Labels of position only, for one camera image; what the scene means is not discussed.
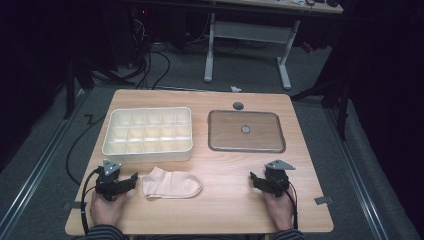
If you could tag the small red object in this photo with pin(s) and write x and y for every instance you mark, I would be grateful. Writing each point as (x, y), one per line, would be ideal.
(307, 47)

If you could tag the crumpled white paper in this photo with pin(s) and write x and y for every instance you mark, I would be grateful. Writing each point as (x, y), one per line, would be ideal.
(236, 89)

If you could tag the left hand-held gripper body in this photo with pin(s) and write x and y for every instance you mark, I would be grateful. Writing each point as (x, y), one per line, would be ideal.
(107, 181)

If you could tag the person's left hand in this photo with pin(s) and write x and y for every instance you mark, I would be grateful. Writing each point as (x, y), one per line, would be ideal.
(106, 210)

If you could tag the white-framed wooden desk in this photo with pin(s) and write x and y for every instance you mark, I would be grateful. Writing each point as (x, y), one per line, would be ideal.
(250, 31)

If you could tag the metal floor rail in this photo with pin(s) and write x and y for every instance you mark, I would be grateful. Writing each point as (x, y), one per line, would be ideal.
(40, 160)
(360, 173)

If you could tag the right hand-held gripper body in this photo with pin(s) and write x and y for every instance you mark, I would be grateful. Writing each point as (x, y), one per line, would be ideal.
(276, 180)

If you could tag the round dark table grommet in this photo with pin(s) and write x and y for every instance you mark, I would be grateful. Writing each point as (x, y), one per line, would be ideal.
(238, 106)

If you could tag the grey tape strip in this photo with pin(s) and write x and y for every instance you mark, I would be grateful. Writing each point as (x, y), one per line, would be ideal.
(323, 200)
(76, 205)

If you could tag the pale pink sock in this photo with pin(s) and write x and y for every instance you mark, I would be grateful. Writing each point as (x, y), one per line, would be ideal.
(170, 185)

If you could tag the person's right hand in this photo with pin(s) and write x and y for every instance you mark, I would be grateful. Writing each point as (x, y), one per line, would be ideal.
(278, 210)

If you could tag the clear lid with round knob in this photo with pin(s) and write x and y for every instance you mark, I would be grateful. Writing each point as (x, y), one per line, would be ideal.
(246, 131)

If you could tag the black metal stand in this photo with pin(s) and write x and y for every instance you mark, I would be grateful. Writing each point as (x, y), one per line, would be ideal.
(341, 110)
(69, 90)

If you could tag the cream divided storage box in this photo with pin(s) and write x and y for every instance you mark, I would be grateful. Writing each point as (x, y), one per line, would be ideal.
(148, 133)

